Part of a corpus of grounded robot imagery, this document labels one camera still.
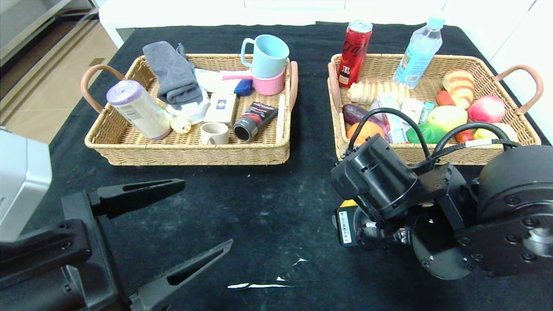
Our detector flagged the white round container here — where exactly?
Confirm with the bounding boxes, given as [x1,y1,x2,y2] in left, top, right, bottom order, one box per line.
[166,89,211,125]

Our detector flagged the clear water bottle blue label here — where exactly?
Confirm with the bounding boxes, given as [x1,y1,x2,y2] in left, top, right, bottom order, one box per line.
[393,12,446,89]

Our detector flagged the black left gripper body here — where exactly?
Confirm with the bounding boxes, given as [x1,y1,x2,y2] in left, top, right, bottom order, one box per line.
[0,189,131,311]

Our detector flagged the yellow lemon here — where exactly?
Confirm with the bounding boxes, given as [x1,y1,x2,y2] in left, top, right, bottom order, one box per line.
[428,105,468,133]
[474,123,519,142]

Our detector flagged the light blue mug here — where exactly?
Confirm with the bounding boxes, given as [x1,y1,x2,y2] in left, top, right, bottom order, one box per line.
[240,34,290,79]

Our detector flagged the white marker pen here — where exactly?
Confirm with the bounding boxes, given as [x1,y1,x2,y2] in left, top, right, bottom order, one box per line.
[276,94,286,143]

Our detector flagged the small yellow toy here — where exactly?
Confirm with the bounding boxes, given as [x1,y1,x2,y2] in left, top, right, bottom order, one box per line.
[162,106,192,134]

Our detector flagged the pink peach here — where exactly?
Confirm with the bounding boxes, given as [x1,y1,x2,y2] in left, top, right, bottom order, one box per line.
[468,95,506,126]

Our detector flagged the black cable white tag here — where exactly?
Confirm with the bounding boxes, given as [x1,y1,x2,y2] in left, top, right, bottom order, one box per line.
[410,122,521,170]

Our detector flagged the cream box blue emblem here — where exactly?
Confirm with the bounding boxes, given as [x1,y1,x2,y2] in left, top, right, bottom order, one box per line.
[204,92,238,127]

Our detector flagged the orange fruit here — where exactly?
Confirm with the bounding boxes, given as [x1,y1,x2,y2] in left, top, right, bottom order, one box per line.
[347,121,385,145]

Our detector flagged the black cosmetic tube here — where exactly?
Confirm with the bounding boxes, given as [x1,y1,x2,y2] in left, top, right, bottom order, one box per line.
[232,102,279,142]

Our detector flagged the green mint gum box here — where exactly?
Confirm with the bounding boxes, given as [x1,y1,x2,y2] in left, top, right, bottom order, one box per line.
[418,101,436,125]

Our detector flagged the small cream cup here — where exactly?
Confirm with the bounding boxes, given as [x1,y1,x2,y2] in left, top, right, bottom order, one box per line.
[200,122,230,145]

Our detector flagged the metal shelf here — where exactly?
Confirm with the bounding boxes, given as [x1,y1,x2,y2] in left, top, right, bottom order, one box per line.
[0,0,102,65]

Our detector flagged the grey folded cloth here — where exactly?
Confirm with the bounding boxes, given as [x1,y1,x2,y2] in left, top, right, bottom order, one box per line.
[143,41,203,105]

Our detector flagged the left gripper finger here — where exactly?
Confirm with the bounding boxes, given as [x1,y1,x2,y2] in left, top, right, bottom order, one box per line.
[129,239,234,311]
[88,178,186,219]

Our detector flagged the red soda can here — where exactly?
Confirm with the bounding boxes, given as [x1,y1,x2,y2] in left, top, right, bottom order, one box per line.
[337,19,373,89]

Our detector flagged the green white slim box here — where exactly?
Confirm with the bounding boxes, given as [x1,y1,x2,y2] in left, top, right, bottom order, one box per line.
[378,92,409,143]

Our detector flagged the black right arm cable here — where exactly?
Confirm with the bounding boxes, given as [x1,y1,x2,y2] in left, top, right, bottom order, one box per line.
[347,107,432,170]

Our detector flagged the croissant bread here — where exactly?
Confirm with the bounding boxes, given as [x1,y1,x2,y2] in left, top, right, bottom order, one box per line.
[442,69,475,108]

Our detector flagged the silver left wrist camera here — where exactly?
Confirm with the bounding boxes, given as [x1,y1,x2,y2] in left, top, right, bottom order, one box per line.
[0,128,53,242]

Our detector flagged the long striped bread roll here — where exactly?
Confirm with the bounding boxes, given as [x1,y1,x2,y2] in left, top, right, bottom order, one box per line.
[348,81,410,105]

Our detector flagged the green fruit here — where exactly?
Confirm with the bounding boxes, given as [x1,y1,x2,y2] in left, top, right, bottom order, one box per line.
[406,123,448,144]

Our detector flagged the orange carrot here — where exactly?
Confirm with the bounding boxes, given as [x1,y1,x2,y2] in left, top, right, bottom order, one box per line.
[436,90,474,143]

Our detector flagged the small white packet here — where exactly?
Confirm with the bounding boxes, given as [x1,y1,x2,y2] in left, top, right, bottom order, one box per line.
[400,98,426,126]

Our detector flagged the wicker basket brown handles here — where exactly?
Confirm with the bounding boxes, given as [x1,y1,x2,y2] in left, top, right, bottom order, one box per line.
[81,53,299,166]
[327,53,543,166]

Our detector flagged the white plastic packet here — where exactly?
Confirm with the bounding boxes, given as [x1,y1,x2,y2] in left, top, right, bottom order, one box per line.
[194,68,236,94]

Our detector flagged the white low cabinet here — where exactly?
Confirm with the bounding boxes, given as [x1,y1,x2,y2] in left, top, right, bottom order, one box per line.
[99,0,448,48]

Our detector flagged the white bottle purple cap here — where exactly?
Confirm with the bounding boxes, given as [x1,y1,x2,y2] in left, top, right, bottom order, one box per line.
[107,80,172,141]

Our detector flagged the purple eggplant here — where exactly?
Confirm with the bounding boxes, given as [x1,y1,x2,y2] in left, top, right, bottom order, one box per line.
[342,104,389,135]

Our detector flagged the pink cup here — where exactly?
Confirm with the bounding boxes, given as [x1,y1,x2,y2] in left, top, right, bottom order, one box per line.
[253,68,286,96]

